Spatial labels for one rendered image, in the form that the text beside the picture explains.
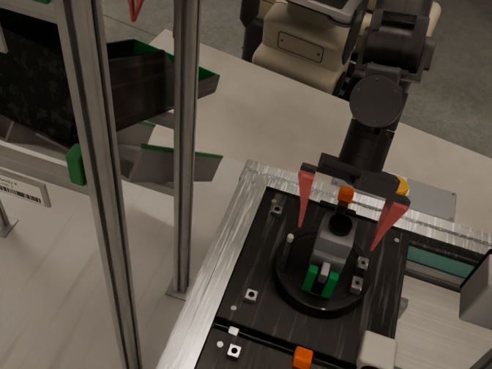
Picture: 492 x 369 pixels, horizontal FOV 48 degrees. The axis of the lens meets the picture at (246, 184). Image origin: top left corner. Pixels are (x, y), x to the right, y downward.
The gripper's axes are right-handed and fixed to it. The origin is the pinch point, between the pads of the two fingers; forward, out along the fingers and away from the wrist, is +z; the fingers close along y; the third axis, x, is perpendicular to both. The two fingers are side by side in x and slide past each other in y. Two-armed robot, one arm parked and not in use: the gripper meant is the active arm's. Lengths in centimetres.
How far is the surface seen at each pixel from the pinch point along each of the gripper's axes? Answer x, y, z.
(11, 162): -31.1, -28.4, -3.7
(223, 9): 225, -77, -48
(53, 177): -31.1, -24.7, -3.6
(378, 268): 9.7, 8.2, 5.3
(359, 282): 3.0, 5.3, 6.5
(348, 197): 5.8, 0.4, -4.0
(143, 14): 208, -113, -33
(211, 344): -5.1, -10.9, 18.3
